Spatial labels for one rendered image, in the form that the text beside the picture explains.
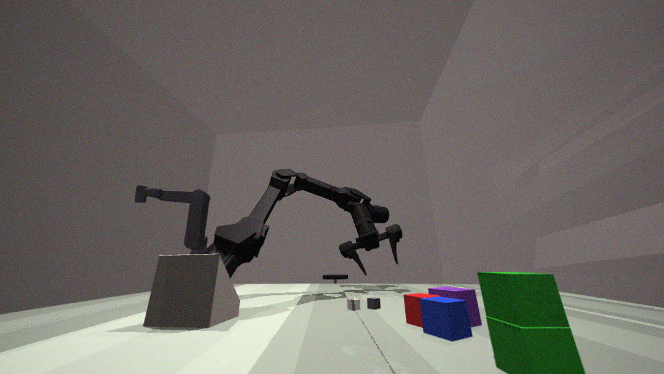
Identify green block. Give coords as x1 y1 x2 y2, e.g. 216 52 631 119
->
477 272 570 328
486 317 585 374

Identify red block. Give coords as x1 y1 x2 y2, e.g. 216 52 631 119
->
404 293 438 328

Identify blue block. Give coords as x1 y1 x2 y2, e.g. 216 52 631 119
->
419 296 472 342

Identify purple block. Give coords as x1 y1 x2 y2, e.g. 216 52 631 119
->
428 287 482 327

